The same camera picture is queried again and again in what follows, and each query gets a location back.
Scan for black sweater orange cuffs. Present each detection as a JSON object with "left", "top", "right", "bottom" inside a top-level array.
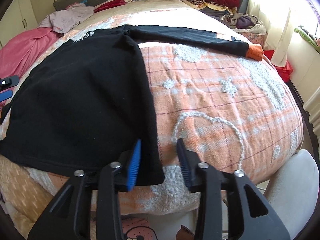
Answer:
[{"left": 1, "top": 25, "right": 263, "bottom": 186}]

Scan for basket of purple clothes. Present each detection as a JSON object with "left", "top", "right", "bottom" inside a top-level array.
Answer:
[{"left": 220, "top": 12, "right": 267, "bottom": 35}]

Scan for pink blanket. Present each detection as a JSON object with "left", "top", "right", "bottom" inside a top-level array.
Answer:
[{"left": 0, "top": 28, "right": 61, "bottom": 78}]

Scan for white wardrobe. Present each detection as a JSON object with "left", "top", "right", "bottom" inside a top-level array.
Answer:
[{"left": 1, "top": 0, "right": 38, "bottom": 48}]

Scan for orange white plaid blanket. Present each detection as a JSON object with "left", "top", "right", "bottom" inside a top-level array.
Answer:
[{"left": 0, "top": 10, "right": 304, "bottom": 216}]

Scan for lilac crumpled garment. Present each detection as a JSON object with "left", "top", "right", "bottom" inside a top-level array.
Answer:
[{"left": 37, "top": 3, "right": 94, "bottom": 34}]

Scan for beige bed sheet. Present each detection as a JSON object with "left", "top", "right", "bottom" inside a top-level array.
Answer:
[{"left": 1, "top": 0, "right": 201, "bottom": 237}]

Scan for white curtain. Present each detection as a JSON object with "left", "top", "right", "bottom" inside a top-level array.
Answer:
[{"left": 246, "top": 0, "right": 320, "bottom": 68}]

